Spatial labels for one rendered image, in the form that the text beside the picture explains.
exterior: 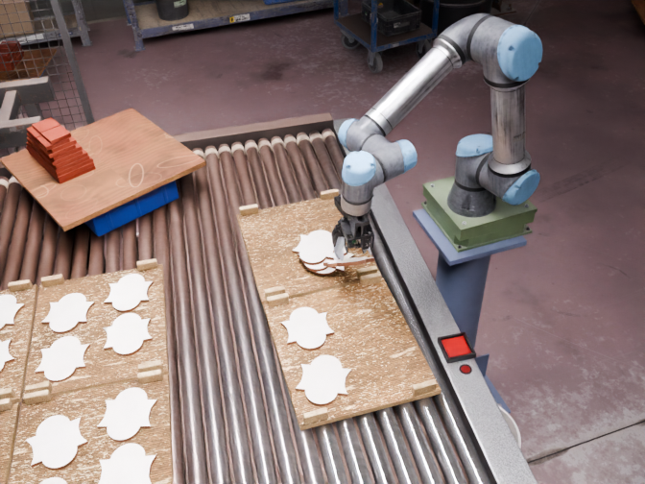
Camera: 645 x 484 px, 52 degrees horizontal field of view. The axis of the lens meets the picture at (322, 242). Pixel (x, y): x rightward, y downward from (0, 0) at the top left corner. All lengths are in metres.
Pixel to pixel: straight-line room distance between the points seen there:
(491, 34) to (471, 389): 0.85
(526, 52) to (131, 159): 1.30
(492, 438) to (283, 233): 0.88
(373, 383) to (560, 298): 1.78
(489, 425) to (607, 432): 1.27
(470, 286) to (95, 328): 1.19
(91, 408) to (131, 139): 1.05
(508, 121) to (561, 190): 2.19
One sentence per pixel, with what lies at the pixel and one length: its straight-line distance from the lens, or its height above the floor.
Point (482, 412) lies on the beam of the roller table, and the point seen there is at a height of 0.91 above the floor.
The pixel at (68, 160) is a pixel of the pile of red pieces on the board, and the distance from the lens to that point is 2.26.
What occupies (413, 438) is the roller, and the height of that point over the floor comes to 0.92.
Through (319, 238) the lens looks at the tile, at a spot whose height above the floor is 0.98.
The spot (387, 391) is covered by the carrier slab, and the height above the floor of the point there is 0.94.
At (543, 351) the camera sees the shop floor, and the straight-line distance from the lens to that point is 3.04.
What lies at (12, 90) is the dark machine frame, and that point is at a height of 1.01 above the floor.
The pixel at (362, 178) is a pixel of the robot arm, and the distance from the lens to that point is 1.50.
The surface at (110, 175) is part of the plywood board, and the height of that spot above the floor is 1.04.
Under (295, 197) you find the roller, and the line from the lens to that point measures 2.22.
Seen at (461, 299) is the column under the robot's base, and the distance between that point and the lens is 2.31.
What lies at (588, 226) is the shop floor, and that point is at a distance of 3.75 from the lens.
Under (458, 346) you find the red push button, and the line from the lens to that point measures 1.75.
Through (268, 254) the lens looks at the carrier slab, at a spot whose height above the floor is 0.94.
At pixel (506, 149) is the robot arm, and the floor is 1.27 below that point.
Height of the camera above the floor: 2.24
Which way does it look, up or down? 41 degrees down
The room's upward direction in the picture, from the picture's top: 3 degrees counter-clockwise
